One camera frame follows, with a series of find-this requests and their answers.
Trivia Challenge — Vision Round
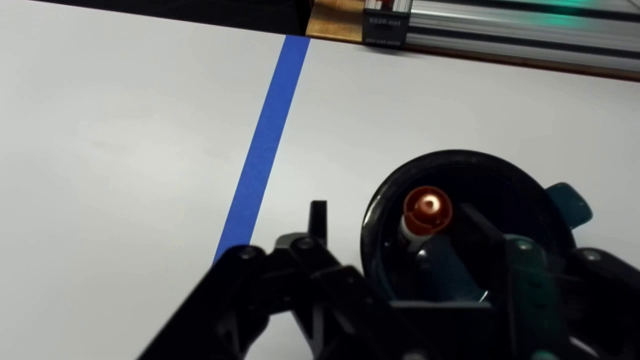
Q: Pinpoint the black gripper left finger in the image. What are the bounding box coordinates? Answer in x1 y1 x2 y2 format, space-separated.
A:
136 199 402 360

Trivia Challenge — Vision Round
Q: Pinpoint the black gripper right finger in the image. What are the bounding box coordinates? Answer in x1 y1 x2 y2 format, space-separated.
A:
458 203 640 360

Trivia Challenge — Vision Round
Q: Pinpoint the orange marker with white band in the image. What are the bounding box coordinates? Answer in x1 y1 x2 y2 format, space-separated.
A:
396 185 455 257

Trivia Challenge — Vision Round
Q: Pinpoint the dark teal ceramic mug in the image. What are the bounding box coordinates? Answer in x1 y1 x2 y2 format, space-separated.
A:
358 148 593 308

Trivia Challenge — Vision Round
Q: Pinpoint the blue tape strip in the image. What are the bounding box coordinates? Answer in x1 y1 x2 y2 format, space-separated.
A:
213 34 312 264

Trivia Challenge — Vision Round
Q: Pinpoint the brown wooden board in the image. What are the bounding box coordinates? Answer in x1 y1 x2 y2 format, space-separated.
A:
305 0 368 45

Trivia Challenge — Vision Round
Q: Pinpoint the black mat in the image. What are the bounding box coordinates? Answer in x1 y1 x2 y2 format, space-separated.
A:
38 0 316 36

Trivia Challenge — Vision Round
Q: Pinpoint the aluminium frame rail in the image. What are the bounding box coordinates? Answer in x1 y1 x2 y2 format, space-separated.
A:
362 0 640 78

